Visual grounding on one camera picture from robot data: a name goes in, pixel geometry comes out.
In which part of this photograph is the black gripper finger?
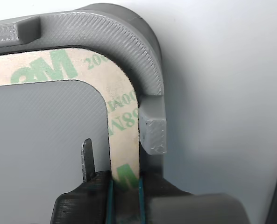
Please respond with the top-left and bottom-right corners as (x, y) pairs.
(137, 171), (247, 224)
(50, 139), (117, 224)

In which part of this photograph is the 3M adhesive tape strip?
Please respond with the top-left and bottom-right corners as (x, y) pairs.
(0, 48), (142, 190)

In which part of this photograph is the grey holder with black legs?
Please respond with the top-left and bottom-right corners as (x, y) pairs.
(0, 2), (169, 224)

